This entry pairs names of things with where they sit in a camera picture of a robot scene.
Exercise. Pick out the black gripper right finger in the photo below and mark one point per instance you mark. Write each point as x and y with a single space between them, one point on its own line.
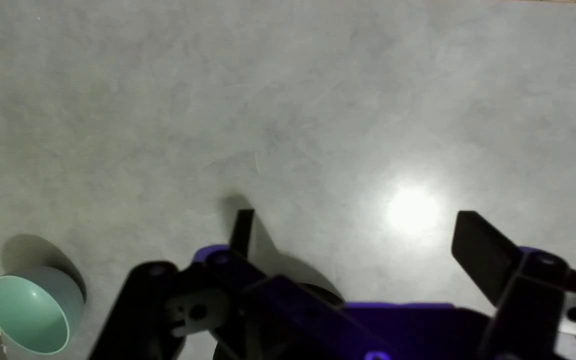
531 289

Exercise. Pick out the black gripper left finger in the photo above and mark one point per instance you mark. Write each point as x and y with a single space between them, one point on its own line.
251 314

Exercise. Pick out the teal green cup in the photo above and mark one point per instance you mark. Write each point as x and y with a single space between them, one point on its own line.
41 308

